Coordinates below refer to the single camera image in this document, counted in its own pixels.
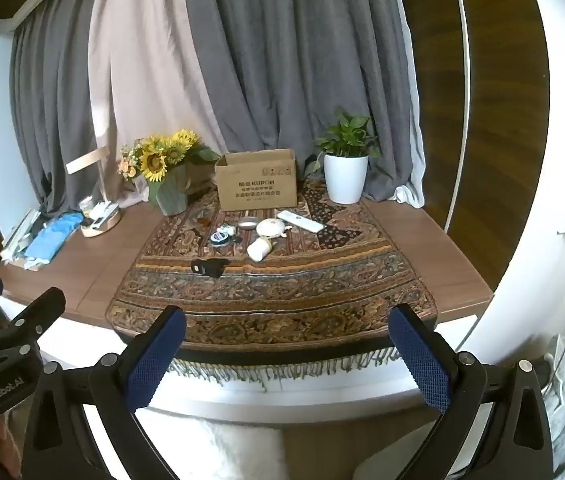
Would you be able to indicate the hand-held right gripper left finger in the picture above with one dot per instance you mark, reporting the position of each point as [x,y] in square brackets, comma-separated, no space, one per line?
[157,360]

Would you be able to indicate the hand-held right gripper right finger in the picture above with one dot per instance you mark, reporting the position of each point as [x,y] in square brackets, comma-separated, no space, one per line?
[422,360]

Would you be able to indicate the black key holder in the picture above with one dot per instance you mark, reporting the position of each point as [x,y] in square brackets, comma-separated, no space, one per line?
[210,266]

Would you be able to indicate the black tape roll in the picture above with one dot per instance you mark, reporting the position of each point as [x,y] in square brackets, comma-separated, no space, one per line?
[220,238]

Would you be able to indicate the small white figurine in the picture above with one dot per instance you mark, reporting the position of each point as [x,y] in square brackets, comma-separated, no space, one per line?
[232,232]

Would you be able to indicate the white round case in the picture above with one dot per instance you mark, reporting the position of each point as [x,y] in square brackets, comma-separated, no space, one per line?
[270,227]

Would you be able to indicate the brown cardboard box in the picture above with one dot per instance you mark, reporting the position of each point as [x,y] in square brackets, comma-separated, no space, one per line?
[257,180]

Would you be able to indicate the white flat boxes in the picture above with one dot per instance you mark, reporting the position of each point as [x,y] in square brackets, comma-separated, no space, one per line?
[18,240]

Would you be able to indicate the blue cloth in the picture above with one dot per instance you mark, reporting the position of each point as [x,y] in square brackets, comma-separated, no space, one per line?
[52,237]

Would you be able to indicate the white desk lamp wooden base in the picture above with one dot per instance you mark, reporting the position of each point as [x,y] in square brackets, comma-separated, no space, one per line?
[102,227]

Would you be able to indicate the white fluffy cushion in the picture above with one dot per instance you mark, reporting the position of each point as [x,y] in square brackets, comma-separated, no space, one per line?
[235,442]

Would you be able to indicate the patterned fringed table rug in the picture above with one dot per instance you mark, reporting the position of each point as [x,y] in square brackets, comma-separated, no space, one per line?
[282,280]

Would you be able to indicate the small metal tin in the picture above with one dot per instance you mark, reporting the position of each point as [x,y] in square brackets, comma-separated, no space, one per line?
[248,223]

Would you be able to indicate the white remote control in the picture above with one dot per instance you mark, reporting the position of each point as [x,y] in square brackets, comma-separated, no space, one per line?
[300,221]

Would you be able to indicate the sunflower bouquet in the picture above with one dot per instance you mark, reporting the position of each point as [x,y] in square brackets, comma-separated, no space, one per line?
[155,165]

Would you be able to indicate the narrow grey curtain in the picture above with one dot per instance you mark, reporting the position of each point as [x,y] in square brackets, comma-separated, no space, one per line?
[57,110]

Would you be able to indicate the white sheer curtain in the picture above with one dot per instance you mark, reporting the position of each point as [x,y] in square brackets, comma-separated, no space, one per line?
[416,160]

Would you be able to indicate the potted plant in white pot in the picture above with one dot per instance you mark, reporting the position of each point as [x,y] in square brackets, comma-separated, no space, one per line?
[345,175]

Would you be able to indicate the white thin pole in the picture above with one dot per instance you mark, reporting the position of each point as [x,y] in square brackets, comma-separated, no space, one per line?
[464,110]

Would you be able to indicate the beige curtain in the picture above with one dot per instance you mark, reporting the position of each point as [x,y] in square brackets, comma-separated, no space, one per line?
[147,60]

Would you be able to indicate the wide grey curtain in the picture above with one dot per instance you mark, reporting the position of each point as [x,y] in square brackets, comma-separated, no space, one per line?
[287,60]

